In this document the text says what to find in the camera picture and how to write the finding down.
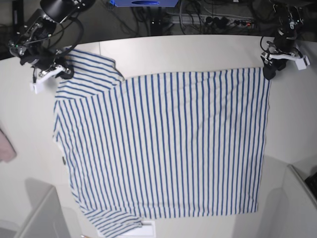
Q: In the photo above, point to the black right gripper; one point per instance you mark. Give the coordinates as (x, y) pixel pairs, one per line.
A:
(31, 50)

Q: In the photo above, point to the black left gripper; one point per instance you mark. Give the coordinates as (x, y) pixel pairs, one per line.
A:
(280, 45)

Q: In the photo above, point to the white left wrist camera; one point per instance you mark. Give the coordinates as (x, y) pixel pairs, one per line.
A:
(302, 62)

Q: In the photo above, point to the white power strip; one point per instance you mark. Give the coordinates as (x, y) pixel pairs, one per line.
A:
(217, 20)

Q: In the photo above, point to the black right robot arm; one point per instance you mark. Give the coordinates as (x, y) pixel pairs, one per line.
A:
(47, 21)

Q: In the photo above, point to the pink cloth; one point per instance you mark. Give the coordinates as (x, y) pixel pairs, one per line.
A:
(7, 152)

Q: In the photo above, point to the grey right bin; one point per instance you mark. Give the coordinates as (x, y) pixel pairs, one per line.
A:
(296, 212)

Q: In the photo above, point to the blue white striped T-shirt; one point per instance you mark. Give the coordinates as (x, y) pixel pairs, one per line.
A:
(164, 145)

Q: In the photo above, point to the blue box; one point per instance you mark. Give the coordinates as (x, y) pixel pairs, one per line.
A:
(150, 3)

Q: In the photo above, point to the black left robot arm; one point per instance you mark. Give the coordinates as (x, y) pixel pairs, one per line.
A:
(289, 19)

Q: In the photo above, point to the white table slot plate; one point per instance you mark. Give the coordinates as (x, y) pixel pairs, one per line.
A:
(147, 230)

